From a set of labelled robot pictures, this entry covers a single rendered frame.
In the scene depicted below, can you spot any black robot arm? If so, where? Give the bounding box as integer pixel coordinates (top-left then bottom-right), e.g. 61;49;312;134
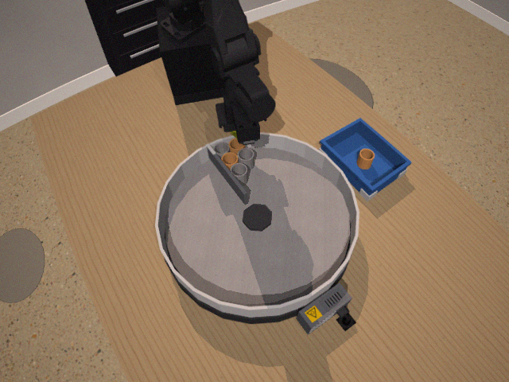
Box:
161;0;276;146

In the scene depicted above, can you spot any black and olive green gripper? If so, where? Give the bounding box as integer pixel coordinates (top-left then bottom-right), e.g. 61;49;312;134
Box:
216;92;237;138

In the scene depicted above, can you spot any grey metal bushing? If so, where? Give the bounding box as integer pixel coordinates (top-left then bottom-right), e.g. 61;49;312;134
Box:
213;142;230;159
230;163;248;186
238;148;255;171

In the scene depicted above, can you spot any blue crate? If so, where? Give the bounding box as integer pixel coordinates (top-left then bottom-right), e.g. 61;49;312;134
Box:
319;118;411;201

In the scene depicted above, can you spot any bronze bushing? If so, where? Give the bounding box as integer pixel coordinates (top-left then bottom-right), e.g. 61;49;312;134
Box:
221;152;239;170
357;149;375;170
229;138;246;156

